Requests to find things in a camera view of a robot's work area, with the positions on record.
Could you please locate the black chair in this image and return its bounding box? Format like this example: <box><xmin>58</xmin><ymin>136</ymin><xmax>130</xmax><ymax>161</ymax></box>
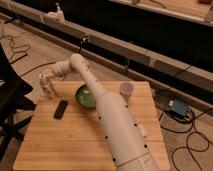
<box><xmin>0</xmin><ymin>44</ymin><xmax>36</xmax><ymax>161</ymax></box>

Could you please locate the white sponge block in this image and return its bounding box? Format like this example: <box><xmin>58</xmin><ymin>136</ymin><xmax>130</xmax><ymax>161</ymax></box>
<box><xmin>138</xmin><ymin>123</ymin><xmax>148</xmax><ymax>138</ymax></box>

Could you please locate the blue power box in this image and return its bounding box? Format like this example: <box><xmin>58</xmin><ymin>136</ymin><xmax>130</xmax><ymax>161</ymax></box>
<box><xmin>169</xmin><ymin>99</ymin><xmax>188</xmax><ymax>118</ymax></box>

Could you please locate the wooden cutting board table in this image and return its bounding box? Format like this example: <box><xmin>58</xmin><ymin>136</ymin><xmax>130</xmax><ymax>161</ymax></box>
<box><xmin>13</xmin><ymin>81</ymin><xmax>170</xmax><ymax>171</ymax></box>

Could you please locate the white plastic bottle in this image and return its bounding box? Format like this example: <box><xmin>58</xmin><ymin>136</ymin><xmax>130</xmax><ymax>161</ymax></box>
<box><xmin>39</xmin><ymin>74</ymin><xmax>56</xmax><ymax>98</ymax></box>

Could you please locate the green bowl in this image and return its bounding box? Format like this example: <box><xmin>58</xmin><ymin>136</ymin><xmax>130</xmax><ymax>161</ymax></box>
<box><xmin>75</xmin><ymin>85</ymin><xmax>96</xmax><ymax>108</ymax></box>

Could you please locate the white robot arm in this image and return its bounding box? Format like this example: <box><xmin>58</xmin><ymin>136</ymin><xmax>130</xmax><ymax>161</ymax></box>
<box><xmin>43</xmin><ymin>53</ymin><xmax>160</xmax><ymax>171</ymax></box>

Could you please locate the translucent plastic cup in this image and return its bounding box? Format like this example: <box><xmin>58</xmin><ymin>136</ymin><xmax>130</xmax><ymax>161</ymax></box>
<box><xmin>119</xmin><ymin>82</ymin><xmax>134</xmax><ymax>102</ymax></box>

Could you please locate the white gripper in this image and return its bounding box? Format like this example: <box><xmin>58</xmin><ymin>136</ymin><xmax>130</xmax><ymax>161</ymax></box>
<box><xmin>44</xmin><ymin>60</ymin><xmax>71</xmax><ymax>79</ymax></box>

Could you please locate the white object on ledge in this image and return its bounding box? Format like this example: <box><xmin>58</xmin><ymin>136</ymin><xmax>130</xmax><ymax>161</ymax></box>
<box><xmin>45</xmin><ymin>4</ymin><xmax>65</xmax><ymax>23</ymax></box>

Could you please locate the black cables right floor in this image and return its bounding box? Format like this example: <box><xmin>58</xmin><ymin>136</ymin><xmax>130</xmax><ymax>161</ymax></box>
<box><xmin>156</xmin><ymin>99</ymin><xmax>213</xmax><ymax>171</ymax></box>

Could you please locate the black rectangular remote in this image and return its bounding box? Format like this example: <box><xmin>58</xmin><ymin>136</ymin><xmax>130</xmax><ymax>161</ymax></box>
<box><xmin>54</xmin><ymin>100</ymin><xmax>68</xmax><ymax>119</ymax></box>

